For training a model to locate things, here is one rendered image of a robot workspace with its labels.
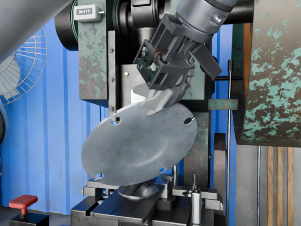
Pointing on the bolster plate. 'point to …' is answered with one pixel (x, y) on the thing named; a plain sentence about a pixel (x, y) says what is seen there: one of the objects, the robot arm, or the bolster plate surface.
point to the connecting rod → (143, 22)
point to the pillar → (175, 175)
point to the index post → (196, 206)
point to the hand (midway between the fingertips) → (151, 108)
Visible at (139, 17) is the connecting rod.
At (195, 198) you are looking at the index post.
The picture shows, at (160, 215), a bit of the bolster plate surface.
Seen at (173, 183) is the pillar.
